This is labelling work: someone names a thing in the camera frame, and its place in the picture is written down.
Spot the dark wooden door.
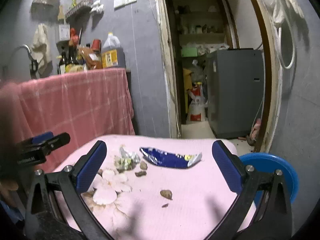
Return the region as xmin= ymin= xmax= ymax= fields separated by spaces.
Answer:
xmin=162 ymin=0 xmax=183 ymax=138

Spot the chrome faucet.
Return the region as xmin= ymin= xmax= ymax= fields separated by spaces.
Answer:
xmin=2 ymin=44 xmax=38 ymax=78

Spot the grey washing machine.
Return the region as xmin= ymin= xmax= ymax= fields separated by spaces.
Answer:
xmin=206 ymin=49 xmax=265 ymax=139

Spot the dark bottle yellow label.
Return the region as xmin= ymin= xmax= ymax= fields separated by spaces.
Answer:
xmin=65 ymin=45 xmax=75 ymax=73

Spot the large cooking oil jug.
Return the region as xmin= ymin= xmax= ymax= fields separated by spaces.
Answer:
xmin=101 ymin=32 xmax=125 ymax=68

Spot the red mesh bag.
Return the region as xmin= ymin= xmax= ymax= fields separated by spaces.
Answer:
xmin=69 ymin=28 xmax=80 ymax=46

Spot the green box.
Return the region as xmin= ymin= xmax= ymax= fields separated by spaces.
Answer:
xmin=180 ymin=46 xmax=198 ymax=58

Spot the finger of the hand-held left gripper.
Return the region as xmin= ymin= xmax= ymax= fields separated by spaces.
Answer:
xmin=30 ymin=131 xmax=54 ymax=144
xmin=44 ymin=133 xmax=71 ymax=154

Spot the yellow bag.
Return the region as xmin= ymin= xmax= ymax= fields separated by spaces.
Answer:
xmin=182 ymin=67 xmax=193 ymax=113

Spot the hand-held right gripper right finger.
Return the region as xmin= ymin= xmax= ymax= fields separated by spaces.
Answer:
xmin=207 ymin=140 xmax=293 ymax=240

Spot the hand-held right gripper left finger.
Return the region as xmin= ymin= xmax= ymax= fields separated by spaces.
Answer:
xmin=25 ymin=140 xmax=112 ymax=240

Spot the blue plastic bucket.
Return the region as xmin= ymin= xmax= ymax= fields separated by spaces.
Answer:
xmin=239 ymin=152 xmax=299 ymax=203

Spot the yellow capped sauce bottle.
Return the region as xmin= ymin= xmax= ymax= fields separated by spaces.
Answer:
xmin=74 ymin=45 xmax=83 ymax=65

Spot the white sack red print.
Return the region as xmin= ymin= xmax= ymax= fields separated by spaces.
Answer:
xmin=186 ymin=82 xmax=208 ymax=124

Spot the red cup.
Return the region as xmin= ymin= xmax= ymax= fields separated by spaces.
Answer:
xmin=90 ymin=39 xmax=102 ymax=52

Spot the blue snack wrapper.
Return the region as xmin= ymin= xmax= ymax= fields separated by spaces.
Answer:
xmin=139 ymin=147 xmax=202 ymax=169

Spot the silver wrapper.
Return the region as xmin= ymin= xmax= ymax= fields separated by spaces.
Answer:
xmin=114 ymin=146 xmax=140 ymax=172

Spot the white wooden door frame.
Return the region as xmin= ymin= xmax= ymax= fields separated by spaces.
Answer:
xmin=152 ymin=0 xmax=283 ymax=153

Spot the white crumpled rag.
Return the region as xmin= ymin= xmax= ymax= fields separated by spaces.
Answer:
xmin=90 ymin=1 xmax=104 ymax=14

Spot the beige hanging towel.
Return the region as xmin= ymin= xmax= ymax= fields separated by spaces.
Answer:
xmin=31 ymin=23 xmax=50 ymax=73

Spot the dark bottle white label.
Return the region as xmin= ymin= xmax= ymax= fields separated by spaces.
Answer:
xmin=59 ymin=47 xmax=67 ymax=75

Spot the wooden shelf unit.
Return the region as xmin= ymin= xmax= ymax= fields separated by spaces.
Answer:
xmin=172 ymin=0 xmax=235 ymax=50

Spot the cream rubber glove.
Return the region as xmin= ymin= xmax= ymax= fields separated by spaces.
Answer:
xmin=272 ymin=0 xmax=288 ymax=28
xmin=285 ymin=0 xmax=305 ymax=19

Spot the row of small jars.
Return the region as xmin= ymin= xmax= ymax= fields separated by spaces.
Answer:
xmin=184 ymin=24 xmax=224 ymax=34

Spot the white cable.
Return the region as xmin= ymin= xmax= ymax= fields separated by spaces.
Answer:
xmin=147 ymin=0 xmax=160 ymax=25

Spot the pink towel covered table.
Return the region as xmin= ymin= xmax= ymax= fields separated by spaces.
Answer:
xmin=51 ymin=134 xmax=258 ymax=240

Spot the metal wall rack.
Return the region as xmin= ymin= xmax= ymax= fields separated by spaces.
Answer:
xmin=65 ymin=1 xmax=93 ymax=18

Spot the clear plastic bag pile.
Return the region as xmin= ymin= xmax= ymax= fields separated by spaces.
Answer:
xmin=191 ymin=59 xmax=208 ymax=85

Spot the pink plaid cloth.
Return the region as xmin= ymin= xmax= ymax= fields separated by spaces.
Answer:
xmin=0 ymin=67 xmax=135 ymax=173

